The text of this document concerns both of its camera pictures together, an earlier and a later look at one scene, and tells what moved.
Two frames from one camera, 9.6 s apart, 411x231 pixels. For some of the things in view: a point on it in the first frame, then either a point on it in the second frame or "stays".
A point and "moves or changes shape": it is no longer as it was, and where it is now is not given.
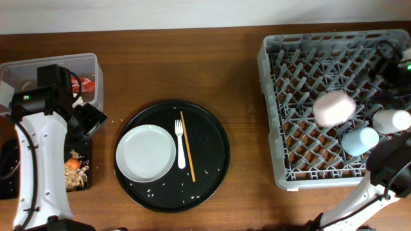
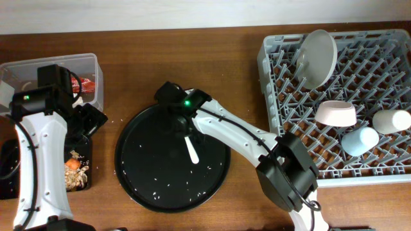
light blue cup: x=357 y=142 stays
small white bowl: x=332 y=109 moves or changes shape
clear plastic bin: x=18 y=76 stays
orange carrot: x=72 y=163 stays
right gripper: x=381 y=69 -> x=182 y=129
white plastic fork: x=179 y=131 -> x=192 y=151
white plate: x=146 y=153 -> x=316 y=59
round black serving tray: x=201 y=162 stays
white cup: x=388 y=121 stays
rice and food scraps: x=75 y=172 stays
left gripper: x=94 y=118 stays
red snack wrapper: x=87 y=86 stays
